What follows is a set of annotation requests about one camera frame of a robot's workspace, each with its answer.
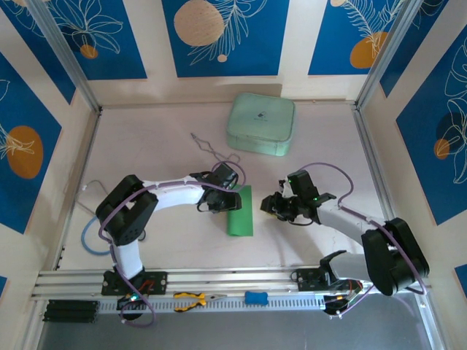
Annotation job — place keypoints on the aluminium corner post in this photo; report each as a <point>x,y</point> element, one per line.
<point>67,54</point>
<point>394,54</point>

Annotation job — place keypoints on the blue bone shaped block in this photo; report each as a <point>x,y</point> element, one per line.
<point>256,298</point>

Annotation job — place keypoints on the mint green zip case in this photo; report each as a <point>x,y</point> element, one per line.
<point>261,124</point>

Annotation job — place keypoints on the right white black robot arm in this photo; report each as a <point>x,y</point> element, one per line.
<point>394,255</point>

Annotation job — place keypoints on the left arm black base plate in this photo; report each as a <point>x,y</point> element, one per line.
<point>157,282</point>

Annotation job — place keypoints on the metal scissor tongs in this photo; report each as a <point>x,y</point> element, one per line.
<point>206,146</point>

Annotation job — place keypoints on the aluminium frame rail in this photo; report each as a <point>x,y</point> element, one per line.
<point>237,279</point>

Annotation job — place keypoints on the green paper sheet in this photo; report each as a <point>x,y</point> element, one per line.
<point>242,218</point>

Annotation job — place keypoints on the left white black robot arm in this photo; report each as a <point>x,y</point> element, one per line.
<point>175,195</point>

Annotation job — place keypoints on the aluminium side rail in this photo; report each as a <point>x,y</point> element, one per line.
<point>369,146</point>
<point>93,127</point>

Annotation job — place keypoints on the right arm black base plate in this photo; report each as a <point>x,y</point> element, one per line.
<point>306,280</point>

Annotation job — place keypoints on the black stacked blocks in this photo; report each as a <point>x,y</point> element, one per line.
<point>71,311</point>

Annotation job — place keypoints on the black controller board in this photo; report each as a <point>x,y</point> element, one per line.
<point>131,302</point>
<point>343,302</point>

